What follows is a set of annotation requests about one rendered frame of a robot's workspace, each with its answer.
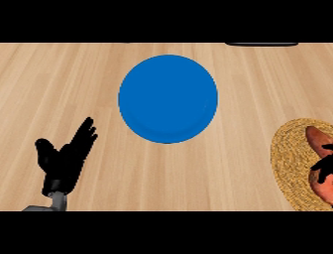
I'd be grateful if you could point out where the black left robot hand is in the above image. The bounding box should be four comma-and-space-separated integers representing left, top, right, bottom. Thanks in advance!
33, 116, 98, 198

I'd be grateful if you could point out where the woven straw placemat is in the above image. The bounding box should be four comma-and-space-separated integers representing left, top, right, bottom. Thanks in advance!
268, 117, 333, 212

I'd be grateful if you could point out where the blue plate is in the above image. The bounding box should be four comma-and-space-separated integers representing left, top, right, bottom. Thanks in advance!
116, 54, 219, 145

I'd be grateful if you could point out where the dark flat appliance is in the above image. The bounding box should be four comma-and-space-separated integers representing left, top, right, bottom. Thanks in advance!
224, 42, 299, 48

